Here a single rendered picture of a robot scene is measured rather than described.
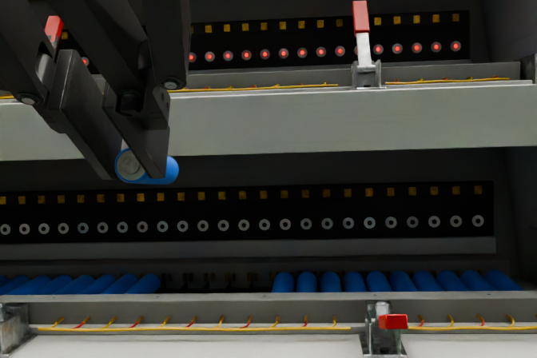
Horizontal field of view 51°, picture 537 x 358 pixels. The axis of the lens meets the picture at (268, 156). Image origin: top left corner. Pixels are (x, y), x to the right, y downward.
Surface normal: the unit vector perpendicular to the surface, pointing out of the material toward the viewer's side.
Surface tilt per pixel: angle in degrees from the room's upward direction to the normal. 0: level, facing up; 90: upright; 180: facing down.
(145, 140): 90
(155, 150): 90
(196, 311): 113
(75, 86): 90
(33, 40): 90
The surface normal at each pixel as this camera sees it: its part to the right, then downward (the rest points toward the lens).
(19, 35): 1.00, 0.00
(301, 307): -0.07, 0.06
